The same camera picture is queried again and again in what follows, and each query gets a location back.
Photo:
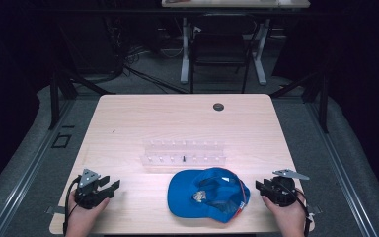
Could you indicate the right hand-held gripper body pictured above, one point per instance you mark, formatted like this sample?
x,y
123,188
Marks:
x,y
283,192

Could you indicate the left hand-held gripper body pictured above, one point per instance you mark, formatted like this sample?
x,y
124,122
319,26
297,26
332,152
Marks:
x,y
87,194

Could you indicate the blue baseball cap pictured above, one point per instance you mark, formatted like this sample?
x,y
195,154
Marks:
x,y
182,194

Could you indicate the person's left hand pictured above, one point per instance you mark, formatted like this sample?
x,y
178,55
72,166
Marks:
x,y
80,220

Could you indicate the person's right hand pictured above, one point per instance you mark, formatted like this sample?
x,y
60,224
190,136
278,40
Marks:
x,y
289,220

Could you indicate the black tape square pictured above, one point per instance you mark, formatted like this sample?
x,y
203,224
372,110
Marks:
x,y
55,141

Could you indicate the black tape strip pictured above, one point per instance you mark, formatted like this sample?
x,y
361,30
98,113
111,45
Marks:
x,y
68,126

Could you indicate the clear acrylic peg rack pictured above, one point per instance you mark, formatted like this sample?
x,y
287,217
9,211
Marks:
x,y
177,153

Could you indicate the dark round table grommet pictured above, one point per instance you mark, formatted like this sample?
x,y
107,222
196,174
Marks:
x,y
218,106

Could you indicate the black metal stand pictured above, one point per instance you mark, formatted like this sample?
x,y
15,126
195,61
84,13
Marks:
x,y
55,98
323,102

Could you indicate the black chair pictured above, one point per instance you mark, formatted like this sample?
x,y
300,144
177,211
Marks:
x,y
218,46

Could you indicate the white-legged desk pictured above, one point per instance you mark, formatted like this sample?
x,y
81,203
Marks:
x,y
186,49

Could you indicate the aluminium floor rail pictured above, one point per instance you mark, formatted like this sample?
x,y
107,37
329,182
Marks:
x,y
342,171
29,171

